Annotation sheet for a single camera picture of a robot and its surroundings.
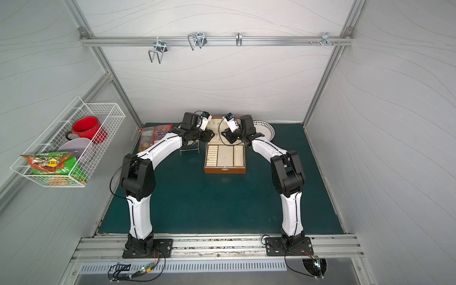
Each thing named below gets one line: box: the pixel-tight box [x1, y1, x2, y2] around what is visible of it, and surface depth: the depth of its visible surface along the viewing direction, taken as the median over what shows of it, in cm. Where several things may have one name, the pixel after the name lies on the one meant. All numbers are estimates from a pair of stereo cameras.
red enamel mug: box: [65, 115, 109, 144], surface depth 67 cm
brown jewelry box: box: [204, 116, 247, 175], surface depth 98 cm
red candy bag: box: [138, 123, 174, 153], surface depth 113 cm
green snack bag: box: [19, 152, 88, 185], surface depth 55 cm
